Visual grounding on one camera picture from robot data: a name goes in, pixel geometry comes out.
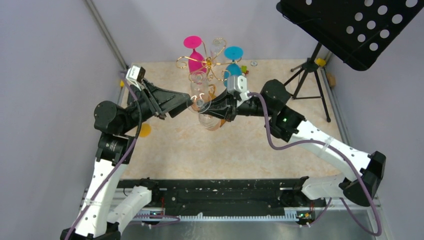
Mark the purple cable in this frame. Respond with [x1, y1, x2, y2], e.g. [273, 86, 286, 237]
[246, 91, 383, 238]
[62, 71, 181, 240]

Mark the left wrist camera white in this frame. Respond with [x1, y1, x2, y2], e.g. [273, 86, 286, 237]
[125, 65, 146, 83]

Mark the clear rear wine glass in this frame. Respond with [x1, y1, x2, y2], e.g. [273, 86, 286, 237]
[209, 37, 227, 64]

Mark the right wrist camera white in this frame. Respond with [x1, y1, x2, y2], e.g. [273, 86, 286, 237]
[226, 75, 249, 102]

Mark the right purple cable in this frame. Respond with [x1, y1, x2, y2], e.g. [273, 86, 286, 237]
[246, 91, 383, 238]

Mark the aluminium corner post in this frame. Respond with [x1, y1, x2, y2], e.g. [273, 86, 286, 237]
[82, 0, 128, 70]

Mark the pink wine glass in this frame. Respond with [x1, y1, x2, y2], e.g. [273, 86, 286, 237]
[183, 35, 207, 73]

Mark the black music stand tray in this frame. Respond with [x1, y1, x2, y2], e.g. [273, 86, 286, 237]
[276, 0, 424, 71]

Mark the yellow wine glass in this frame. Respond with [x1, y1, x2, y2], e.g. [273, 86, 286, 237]
[138, 123, 152, 138]

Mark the toy brick car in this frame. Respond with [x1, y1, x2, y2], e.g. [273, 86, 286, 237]
[240, 65, 249, 77]

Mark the clear ribbed wine glass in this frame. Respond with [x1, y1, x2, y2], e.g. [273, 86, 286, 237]
[189, 71, 209, 101]

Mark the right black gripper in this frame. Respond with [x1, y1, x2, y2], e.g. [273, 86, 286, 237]
[198, 89, 274, 123]

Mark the blue wine glass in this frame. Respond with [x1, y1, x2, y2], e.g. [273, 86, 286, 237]
[223, 46, 244, 87]

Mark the clear smooth wine glass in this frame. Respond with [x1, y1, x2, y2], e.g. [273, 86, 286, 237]
[187, 93, 221, 131]

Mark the gold wire glass rack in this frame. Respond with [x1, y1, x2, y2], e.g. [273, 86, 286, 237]
[176, 40, 242, 82]

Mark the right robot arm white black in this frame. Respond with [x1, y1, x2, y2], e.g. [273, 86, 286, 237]
[199, 76, 386, 207]

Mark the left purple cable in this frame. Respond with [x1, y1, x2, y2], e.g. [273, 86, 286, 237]
[62, 71, 181, 240]

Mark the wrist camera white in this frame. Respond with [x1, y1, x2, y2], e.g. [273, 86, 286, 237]
[226, 75, 249, 102]
[125, 65, 146, 83]

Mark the wooden rack base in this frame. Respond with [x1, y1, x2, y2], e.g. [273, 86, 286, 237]
[219, 119, 227, 128]

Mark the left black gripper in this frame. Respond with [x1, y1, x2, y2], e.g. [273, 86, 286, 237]
[120, 77, 194, 133]

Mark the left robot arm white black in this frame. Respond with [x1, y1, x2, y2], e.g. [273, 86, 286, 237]
[60, 79, 192, 240]

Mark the yellow clamp knob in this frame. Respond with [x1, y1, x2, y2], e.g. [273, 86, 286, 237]
[315, 58, 327, 68]

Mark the black tripod stand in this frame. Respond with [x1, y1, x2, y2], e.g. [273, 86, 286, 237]
[283, 42, 332, 123]

